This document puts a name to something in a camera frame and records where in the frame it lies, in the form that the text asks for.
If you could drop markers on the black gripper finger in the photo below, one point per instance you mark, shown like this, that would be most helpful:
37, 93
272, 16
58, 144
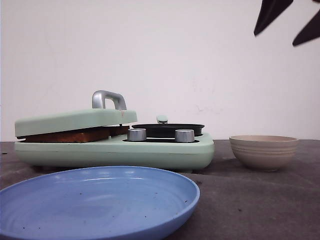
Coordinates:
310, 31
269, 11

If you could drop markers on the beige ribbed bowl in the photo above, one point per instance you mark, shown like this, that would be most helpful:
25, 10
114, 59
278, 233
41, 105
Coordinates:
264, 152

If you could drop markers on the white bread slice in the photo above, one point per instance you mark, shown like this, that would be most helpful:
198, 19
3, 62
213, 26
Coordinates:
118, 130
78, 137

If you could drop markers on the breakfast maker lid with handle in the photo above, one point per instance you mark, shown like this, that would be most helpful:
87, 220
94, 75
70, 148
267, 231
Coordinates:
108, 108

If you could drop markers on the mint green breakfast maker base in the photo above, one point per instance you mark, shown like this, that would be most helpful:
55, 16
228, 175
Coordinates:
117, 151

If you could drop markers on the right silver control knob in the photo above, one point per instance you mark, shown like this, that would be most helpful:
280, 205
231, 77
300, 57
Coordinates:
184, 136

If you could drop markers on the silver control knob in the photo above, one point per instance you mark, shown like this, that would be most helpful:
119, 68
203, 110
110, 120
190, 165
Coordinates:
184, 136
137, 135

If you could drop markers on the black round frying pan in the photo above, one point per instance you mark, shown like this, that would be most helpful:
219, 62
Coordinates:
167, 130

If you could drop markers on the left silver control knob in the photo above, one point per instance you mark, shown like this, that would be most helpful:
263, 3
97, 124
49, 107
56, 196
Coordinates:
137, 135

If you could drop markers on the blue round plate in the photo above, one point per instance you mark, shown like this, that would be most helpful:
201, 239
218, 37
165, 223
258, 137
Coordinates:
98, 203

